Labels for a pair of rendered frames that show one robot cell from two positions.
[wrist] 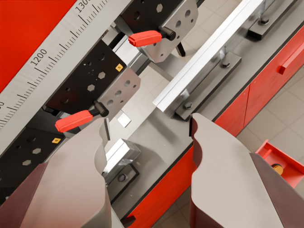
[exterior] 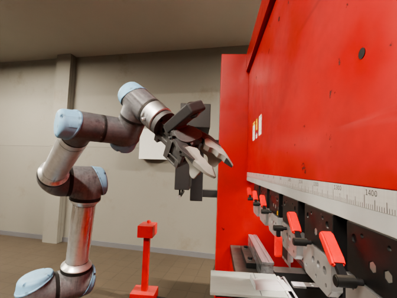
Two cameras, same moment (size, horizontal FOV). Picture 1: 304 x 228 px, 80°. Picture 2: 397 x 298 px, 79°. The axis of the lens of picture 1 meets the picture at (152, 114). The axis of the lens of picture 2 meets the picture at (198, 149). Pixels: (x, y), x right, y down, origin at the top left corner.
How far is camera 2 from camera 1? 0.53 m
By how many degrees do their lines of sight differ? 93
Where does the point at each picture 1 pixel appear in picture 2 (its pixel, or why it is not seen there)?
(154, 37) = (328, 253)
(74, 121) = (290, 219)
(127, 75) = (327, 265)
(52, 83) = (311, 200)
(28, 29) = (320, 171)
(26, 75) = (310, 184)
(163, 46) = not seen: outside the picture
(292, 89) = not seen: outside the picture
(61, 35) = (324, 187)
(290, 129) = not seen: outside the picture
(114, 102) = (313, 264)
